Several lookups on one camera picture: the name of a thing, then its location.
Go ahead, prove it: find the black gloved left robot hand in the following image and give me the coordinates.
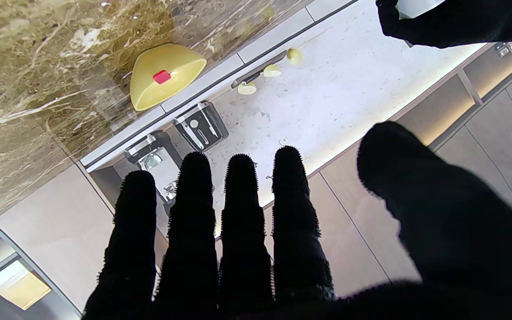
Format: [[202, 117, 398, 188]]
[[376, 0, 512, 48]]

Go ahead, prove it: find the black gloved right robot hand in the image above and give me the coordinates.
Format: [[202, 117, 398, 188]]
[[82, 121, 512, 320]]

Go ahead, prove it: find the yellow plastic bowl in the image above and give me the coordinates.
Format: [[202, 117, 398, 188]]
[[130, 43, 207, 112]]

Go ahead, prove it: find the black espresso machine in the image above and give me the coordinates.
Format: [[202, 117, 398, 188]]
[[124, 130, 183, 216]]

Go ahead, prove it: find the black silver toaster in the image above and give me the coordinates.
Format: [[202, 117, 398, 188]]
[[174, 101, 230, 152]]

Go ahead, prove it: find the brown tall cabinet panel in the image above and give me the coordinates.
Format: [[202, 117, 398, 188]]
[[0, 164, 170, 312]]

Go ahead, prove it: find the beige cardboard box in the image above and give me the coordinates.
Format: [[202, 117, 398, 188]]
[[0, 259, 52, 311]]

